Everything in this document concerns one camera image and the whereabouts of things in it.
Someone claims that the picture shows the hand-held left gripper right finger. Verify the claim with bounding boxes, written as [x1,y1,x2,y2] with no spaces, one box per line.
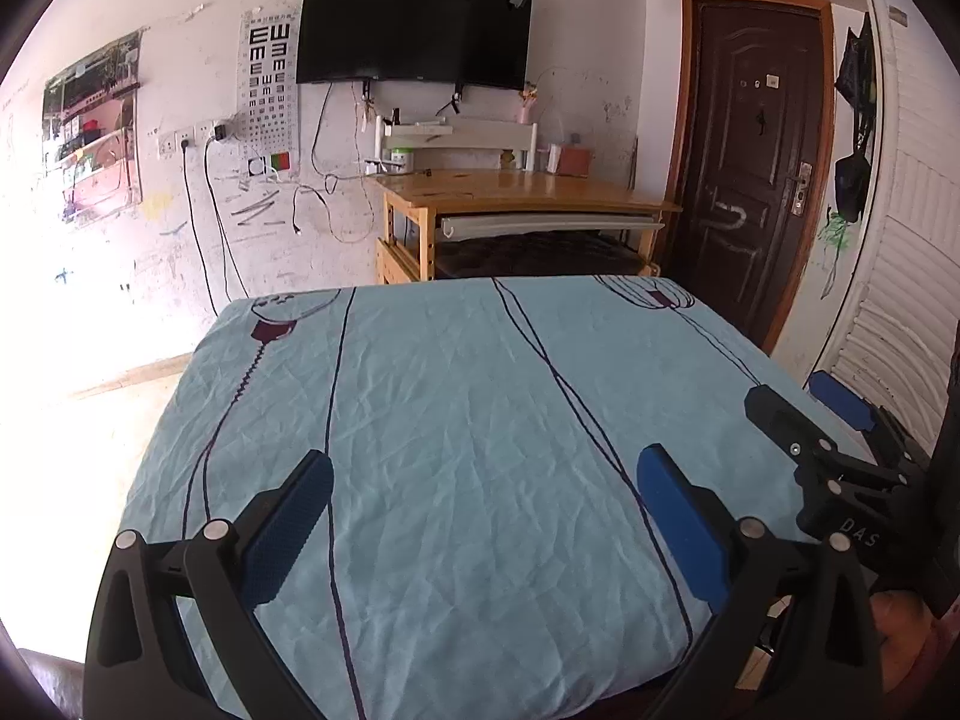
[636,444,880,720]

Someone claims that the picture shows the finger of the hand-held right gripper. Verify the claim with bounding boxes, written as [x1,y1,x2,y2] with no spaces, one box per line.
[808,371,923,470]
[745,384,837,466]

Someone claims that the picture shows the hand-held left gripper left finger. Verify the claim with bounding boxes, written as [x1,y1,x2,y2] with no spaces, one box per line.
[84,450,335,720]

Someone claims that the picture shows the person's right hand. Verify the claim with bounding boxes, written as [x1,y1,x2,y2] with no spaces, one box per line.
[870,591,942,691]

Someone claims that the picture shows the white louvered closet door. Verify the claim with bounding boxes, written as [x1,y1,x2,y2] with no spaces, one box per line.
[806,0,960,451]

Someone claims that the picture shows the light blue printed tablecloth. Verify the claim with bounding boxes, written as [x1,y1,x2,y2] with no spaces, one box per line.
[120,275,875,720]

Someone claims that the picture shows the dark hanging bag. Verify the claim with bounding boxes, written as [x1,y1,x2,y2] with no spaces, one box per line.
[834,152,871,224]

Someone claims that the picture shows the dark brown door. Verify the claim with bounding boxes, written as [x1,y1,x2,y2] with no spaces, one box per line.
[664,0,835,353]

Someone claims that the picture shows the brown leather sofa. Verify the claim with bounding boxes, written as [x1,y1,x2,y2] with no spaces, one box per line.
[16,649,85,720]

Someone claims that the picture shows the black ottoman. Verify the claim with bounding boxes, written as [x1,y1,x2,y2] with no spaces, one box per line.
[435,229,646,282]

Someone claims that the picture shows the black hanging bag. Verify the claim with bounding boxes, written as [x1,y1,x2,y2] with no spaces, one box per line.
[835,15,876,117]

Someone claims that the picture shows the wooden desk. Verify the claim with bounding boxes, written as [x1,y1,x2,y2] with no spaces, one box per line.
[365,169,683,286]

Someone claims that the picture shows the white desk shelf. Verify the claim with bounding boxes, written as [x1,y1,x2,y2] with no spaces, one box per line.
[373,109,539,175]

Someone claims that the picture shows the eye chart poster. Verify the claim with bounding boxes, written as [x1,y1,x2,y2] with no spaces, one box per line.
[238,6,302,181]

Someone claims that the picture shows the black cable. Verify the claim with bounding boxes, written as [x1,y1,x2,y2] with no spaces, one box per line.
[182,139,248,308]

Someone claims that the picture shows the white cable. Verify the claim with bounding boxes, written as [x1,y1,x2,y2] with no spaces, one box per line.
[289,82,376,245]

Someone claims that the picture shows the wall poster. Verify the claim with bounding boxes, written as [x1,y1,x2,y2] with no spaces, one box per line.
[41,28,145,227]

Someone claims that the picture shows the black wall television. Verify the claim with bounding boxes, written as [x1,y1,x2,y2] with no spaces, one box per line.
[295,0,533,92]

